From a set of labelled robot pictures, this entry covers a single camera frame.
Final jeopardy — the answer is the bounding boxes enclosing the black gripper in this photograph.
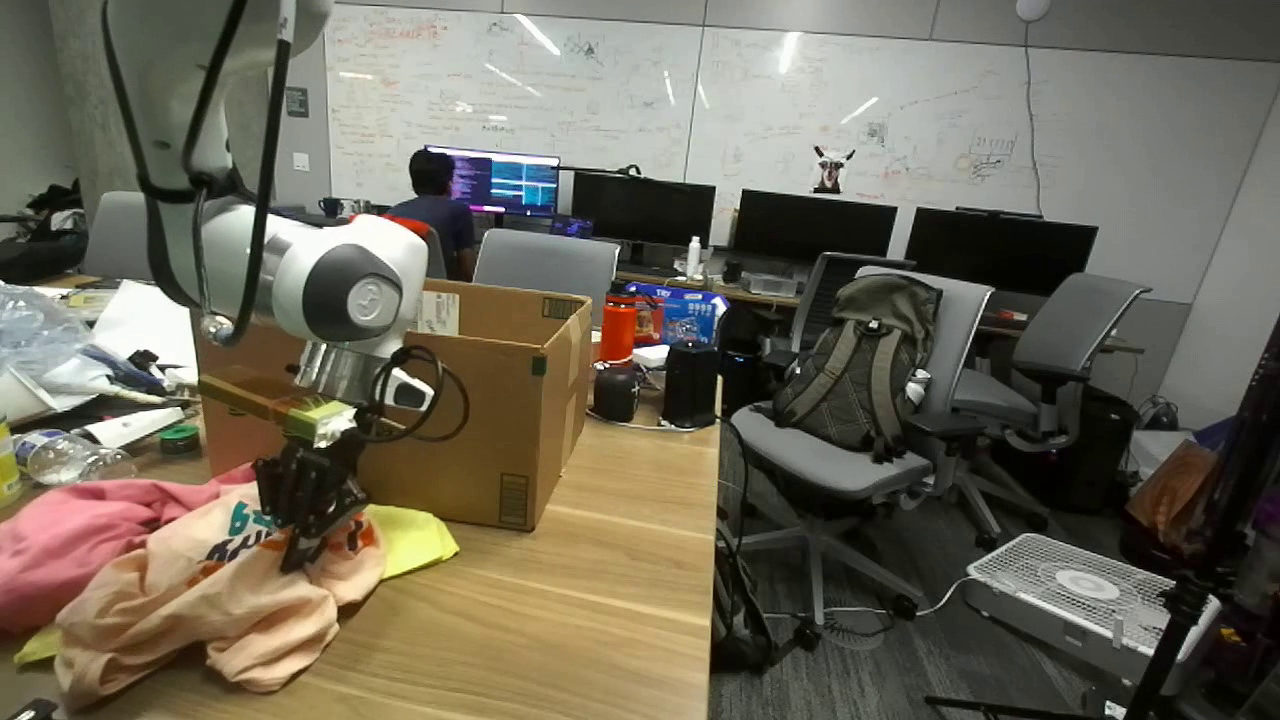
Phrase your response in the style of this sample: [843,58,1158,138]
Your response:
[253,440,376,581]

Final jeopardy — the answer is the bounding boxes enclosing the peach printed t-shirt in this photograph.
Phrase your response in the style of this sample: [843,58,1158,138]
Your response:
[51,481,392,706]

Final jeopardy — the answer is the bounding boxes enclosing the brown cardboard box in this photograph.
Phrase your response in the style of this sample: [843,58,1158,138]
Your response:
[190,277,595,538]

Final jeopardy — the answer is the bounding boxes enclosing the yellow cloth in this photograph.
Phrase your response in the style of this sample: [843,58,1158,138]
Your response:
[6,501,465,673]

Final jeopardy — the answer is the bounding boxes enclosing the green tape roll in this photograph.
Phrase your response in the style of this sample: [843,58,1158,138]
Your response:
[157,417,202,455]

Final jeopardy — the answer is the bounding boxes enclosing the white papers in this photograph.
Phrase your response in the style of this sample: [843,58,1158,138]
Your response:
[85,277,202,395]

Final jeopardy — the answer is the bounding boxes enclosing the clear plastic bottle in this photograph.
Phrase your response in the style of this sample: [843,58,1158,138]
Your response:
[10,425,107,494]

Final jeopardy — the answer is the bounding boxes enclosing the black mug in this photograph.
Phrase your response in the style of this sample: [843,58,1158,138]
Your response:
[590,362,642,428]

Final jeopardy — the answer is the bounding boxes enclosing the person in dark shirt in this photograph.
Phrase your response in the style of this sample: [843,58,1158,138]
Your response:
[392,145,482,284]

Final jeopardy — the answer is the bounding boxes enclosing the light grey office chair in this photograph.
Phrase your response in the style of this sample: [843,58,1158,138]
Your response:
[471,230,622,317]

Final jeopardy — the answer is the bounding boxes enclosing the red bottle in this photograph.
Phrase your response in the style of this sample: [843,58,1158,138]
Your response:
[595,294,639,367]

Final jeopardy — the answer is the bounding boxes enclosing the monitor with blue screen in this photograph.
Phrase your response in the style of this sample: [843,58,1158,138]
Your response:
[444,147,564,223]

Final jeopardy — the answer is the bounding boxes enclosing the blue printed package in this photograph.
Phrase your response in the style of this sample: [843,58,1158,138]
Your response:
[637,281,731,353]

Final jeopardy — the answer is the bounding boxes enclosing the black computer monitor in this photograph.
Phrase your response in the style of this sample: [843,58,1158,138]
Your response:
[728,190,901,270]
[905,206,1100,299]
[571,173,721,271]

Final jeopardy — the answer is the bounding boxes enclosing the olive grey backpack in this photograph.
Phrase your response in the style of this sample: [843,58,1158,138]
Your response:
[770,271,942,455]

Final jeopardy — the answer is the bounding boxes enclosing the small animal figure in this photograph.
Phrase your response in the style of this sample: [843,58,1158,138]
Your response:
[807,139,860,198]

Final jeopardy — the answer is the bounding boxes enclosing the white flat device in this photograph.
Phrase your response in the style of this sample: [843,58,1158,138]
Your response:
[965,529,1225,673]

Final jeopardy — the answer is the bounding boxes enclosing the black tripod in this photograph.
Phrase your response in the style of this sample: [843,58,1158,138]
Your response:
[916,317,1280,720]

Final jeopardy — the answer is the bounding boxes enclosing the brown bag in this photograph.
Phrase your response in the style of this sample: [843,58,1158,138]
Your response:
[1125,438,1225,564]

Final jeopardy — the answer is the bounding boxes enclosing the large wall whiteboard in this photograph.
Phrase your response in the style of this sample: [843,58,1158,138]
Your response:
[324,3,1280,296]

